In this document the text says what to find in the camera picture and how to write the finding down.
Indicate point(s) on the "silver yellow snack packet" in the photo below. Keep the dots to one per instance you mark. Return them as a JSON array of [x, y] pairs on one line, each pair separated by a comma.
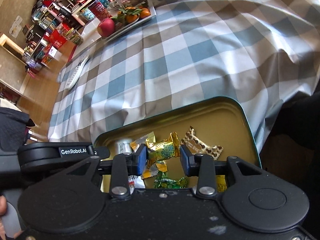
[[150, 137]]

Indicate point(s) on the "white fruit plate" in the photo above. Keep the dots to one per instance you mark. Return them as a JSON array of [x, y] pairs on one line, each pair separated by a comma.
[[120, 23]]

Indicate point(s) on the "red cookie can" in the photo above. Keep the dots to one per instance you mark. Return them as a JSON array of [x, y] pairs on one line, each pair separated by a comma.
[[99, 11]]

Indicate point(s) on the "black trouser leg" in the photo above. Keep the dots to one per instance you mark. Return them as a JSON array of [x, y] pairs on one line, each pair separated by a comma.
[[291, 151]]

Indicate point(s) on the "checkered blue grey tablecloth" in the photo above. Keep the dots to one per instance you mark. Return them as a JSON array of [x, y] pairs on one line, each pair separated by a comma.
[[261, 53]]

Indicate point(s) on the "cluttered shelf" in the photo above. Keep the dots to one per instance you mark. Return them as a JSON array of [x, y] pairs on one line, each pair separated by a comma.
[[47, 16]]

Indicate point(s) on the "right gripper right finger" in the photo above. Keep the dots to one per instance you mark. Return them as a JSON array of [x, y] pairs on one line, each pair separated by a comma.
[[201, 166]]

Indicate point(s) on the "green white triangle packet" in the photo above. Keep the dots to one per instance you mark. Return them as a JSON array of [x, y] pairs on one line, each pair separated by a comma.
[[154, 169]]

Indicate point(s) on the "brown heart pattern packet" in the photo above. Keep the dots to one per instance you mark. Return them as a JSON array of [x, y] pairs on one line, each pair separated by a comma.
[[197, 146]]

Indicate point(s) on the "gold candy wrapper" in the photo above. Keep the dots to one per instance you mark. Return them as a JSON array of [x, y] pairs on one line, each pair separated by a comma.
[[163, 150]]

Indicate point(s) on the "green candy wrapper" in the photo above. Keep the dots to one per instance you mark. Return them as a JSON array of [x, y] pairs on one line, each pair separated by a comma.
[[162, 181]]

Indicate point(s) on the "white sesame crisp packet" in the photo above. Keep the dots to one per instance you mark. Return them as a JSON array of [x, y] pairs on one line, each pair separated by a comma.
[[123, 146]]

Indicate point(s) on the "white remote control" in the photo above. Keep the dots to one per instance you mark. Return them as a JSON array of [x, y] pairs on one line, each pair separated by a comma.
[[76, 73]]

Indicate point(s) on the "red apple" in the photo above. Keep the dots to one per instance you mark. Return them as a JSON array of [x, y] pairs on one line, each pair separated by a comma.
[[106, 27]]

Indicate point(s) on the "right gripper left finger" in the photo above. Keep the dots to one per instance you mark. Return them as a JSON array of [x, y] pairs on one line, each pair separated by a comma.
[[124, 166]]

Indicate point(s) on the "orange tangerine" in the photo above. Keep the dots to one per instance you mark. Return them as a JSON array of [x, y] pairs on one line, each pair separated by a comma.
[[144, 13], [131, 18]]

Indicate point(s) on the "person left hand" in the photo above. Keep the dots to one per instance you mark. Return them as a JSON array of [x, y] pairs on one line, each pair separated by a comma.
[[10, 224]]

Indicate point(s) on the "gold metal tin tray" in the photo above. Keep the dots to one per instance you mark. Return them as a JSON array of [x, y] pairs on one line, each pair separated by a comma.
[[217, 127]]

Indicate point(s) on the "red white snack packet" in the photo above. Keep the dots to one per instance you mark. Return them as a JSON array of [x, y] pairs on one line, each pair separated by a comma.
[[136, 182]]

